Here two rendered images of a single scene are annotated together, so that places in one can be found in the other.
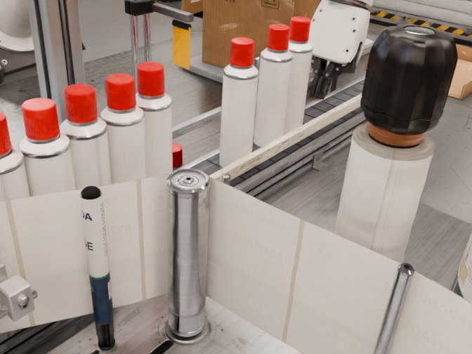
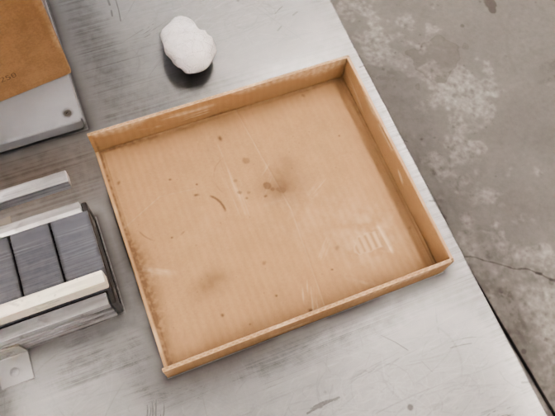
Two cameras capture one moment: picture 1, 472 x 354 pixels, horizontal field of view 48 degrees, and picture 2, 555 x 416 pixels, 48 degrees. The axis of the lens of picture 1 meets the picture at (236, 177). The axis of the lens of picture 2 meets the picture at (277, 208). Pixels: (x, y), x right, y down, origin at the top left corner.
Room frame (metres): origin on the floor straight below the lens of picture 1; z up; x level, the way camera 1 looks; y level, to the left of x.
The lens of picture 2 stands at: (1.17, -0.62, 1.45)
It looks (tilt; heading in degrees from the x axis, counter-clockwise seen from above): 67 degrees down; 22
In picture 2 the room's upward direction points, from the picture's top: 8 degrees clockwise
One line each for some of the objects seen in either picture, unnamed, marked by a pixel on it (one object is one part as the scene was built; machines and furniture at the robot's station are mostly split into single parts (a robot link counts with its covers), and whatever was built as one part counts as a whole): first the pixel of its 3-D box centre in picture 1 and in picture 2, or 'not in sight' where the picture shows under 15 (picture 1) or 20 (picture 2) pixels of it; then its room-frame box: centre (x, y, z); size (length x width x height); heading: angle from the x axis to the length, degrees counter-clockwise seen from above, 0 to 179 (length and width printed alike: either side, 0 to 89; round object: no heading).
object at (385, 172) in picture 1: (386, 166); not in sight; (0.50, -0.16, 1.03); 0.09 x 0.09 x 0.30
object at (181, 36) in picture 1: (181, 44); not in sight; (0.67, 0.08, 1.09); 0.03 x 0.01 x 0.06; 51
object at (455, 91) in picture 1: (435, 63); (265, 203); (1.40, -0.52, 0.85); 0.30 x 0.26 x 0.04; 141
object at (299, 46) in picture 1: (293, 79); not in sight; (0.87, -0.09, 0.98); 0.05 x 0.05 x 0.20
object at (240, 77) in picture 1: (238, 107); not in sight; (0.74, 0.00, 0.98); 0.05 x 0.05 x 0.20
